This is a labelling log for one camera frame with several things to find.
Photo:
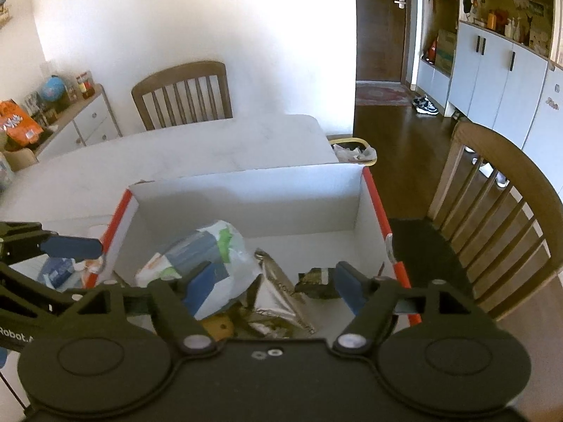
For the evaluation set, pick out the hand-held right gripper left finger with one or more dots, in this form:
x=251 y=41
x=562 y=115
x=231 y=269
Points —
x=200 y=288

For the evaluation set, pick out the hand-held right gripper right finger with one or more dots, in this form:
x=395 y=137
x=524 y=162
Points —
x=349 y=288

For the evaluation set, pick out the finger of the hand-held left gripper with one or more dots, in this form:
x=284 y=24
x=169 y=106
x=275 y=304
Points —
x=35 y=290
x=74 y=248

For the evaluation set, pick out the dark green snack packet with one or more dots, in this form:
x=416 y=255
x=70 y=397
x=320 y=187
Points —
x=314 y=288

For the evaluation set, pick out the white green blue snack bag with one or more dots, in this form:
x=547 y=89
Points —
x=228 y=263

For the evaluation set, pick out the white cardboard box red edges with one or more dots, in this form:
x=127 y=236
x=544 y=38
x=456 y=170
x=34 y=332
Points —
x=264 y=198

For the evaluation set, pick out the white marble desktop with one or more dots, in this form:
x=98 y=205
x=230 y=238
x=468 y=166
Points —
x=198 y=149

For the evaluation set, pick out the blue white packet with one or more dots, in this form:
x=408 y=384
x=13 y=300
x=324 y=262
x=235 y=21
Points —
x=57 y=272

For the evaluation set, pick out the orange patterned snack packet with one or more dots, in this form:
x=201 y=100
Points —
x=217 y=326

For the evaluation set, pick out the silver snack packet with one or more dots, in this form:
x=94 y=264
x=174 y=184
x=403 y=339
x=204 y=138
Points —
x=272 y=290

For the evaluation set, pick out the white wooden-top sideboard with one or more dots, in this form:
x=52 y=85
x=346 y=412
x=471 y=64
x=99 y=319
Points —
x=92 y=116

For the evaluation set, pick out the yellow-rimmed trash bin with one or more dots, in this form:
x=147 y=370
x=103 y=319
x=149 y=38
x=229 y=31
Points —
x=352 y=154

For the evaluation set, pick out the orange snack bag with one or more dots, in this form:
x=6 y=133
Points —
x=17 y=125

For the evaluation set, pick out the blue globe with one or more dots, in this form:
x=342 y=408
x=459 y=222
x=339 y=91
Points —
x=50 y=89

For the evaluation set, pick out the red label jar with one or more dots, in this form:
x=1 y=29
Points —
x=85 y=85

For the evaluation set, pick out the pair of white slippers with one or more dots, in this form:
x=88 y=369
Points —
x=488 y=171

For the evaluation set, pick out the patterned door rug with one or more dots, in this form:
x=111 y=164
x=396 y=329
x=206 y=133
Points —
x=380 y=95

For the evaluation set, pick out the pair of sneakers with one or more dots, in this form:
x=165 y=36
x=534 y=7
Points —
x=425 y=106

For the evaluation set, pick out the wooden chair with dark seat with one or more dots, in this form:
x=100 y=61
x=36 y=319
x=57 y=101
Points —
x=510 y=162

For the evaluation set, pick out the wooden slat-back chair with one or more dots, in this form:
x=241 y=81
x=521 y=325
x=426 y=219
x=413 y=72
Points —
x=184 y=71

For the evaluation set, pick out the dark brown door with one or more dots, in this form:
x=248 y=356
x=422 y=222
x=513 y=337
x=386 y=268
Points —
x=374 y=39

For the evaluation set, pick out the red bag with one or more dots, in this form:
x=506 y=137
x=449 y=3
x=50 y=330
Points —
x=431 y=52

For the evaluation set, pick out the tall grey white cabinet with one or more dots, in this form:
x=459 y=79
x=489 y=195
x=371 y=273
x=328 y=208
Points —
x=488 y=79

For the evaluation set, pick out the brown cardboard box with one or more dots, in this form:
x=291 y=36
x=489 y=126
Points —
x=446 y=52

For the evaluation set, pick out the orange bottle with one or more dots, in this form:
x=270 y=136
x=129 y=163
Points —
x=491 y=22

